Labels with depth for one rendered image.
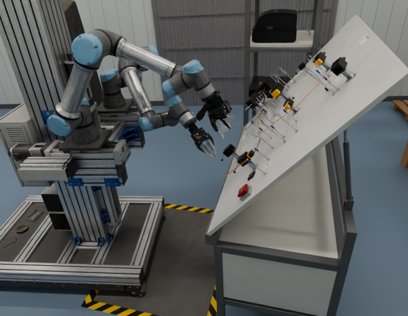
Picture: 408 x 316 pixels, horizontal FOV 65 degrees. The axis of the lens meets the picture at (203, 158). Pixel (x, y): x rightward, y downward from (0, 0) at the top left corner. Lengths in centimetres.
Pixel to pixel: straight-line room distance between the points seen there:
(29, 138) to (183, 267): 140
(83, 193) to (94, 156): 51
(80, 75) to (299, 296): 145
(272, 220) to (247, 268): 27
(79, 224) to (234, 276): 129
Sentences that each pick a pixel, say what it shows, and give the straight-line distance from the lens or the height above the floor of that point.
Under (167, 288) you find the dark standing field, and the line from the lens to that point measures 246.
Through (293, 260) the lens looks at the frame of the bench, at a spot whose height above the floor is 79.
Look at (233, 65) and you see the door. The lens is 502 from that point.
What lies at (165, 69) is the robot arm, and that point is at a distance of 150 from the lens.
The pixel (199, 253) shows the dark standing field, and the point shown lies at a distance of 263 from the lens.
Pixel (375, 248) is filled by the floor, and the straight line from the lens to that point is 290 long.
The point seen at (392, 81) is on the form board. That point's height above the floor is 161.
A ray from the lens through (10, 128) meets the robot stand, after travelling 219.
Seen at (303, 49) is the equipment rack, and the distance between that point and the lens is 234.
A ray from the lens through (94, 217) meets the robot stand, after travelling 242.
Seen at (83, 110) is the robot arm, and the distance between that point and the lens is 177.
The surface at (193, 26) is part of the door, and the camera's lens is 494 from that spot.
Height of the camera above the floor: 195
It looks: 31 degrees down
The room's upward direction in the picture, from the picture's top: 4 degrees counter-clockwise
